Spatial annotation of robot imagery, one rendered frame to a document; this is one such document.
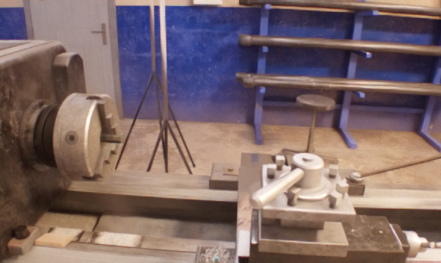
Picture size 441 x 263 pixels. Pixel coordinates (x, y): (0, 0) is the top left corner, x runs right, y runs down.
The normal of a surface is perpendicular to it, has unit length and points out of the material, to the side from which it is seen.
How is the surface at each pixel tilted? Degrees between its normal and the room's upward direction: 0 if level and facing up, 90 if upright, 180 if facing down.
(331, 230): 0
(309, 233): 0
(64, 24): 90
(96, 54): 90
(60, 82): 90
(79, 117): 41
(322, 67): 90
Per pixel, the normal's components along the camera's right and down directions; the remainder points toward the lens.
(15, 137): 1.00, 0.04
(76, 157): -0.07, 0.36
